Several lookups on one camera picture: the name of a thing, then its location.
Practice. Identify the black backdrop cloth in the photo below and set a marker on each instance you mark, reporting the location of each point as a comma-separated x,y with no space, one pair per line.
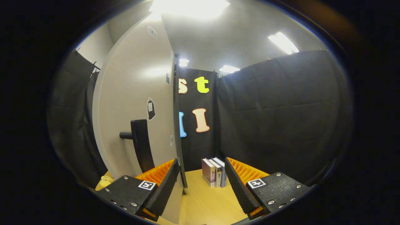
281,109

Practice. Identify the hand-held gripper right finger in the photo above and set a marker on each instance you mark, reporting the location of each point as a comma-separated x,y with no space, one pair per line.
240,190

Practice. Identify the white spine book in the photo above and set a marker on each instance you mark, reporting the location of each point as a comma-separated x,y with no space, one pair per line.
218,178

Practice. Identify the yellow plush toy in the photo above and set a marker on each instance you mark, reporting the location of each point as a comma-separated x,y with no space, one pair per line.
107,180

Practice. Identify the dark grey tall cabinet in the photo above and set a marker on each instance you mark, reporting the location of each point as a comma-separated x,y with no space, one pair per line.
178,156

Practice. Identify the maroon book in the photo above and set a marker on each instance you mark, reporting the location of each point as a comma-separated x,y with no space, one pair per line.
207,173

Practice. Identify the large square ceiling light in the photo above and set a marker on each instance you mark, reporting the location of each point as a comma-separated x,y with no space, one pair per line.
190,7

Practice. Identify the long ceiling light strip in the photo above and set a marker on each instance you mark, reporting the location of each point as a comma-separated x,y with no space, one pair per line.
282,42

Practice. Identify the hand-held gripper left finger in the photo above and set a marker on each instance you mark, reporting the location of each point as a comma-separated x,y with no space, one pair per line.
165,190

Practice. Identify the beige cabinet door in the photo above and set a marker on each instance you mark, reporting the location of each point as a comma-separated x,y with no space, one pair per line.
131,87

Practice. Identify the small ceiling light panel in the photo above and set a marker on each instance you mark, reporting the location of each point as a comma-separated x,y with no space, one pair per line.
229,69
183,62

